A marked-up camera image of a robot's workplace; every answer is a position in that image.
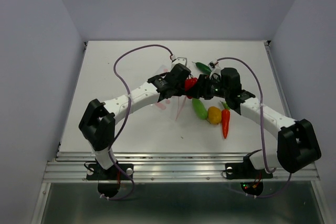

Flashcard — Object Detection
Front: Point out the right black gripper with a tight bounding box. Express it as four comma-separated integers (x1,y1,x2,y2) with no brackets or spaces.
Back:
185,74,229,100

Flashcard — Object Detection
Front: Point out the red toy bell pepper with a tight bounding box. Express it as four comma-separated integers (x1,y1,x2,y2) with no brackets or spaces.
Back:
184,78,197,91

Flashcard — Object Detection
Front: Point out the clear zip top bag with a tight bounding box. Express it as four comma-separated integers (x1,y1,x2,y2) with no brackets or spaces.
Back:
153,63,194,122

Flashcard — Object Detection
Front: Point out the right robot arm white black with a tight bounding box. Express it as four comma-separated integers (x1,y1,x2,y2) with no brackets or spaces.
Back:
185,68,321,177

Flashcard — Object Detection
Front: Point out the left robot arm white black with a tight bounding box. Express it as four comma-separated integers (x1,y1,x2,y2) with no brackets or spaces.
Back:
79,63,191,179

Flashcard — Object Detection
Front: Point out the light green toy gourd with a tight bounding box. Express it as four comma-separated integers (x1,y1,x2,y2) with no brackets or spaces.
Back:
192,98,208,120

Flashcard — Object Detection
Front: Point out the dark green toy cucumber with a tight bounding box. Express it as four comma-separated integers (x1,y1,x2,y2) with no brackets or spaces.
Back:
193,62,212,76

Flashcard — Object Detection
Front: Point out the yellow toy potato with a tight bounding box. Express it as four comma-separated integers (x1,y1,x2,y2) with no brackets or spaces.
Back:
207,106,222,125

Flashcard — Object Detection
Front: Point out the orange toy carrot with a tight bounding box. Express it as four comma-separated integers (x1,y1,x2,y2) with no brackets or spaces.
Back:
221,101,230,139

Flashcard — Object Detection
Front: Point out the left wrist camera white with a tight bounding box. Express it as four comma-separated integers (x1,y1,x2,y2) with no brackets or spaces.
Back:
171,55,187,69

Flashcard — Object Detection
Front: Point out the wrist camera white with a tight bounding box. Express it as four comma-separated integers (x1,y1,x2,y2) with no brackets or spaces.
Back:
208,60,222,79
171,55,187,69

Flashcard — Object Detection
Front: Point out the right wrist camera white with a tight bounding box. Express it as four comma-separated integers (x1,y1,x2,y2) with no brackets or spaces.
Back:
208,60,222,79

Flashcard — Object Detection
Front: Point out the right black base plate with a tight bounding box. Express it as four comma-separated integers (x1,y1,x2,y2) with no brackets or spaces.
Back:
224,149,273,180

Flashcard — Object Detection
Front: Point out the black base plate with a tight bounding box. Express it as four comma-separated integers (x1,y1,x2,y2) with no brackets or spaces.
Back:
84,162,129,181
224,149,273,180

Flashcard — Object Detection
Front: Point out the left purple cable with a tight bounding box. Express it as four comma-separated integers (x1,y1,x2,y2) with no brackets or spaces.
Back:
101,44,176,201

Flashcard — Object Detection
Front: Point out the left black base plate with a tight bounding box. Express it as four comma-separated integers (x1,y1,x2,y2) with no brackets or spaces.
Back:
84,162,129,181

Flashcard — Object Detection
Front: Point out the aluminium frame rail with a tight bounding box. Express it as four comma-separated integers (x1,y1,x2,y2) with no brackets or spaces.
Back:
41,152,321,184

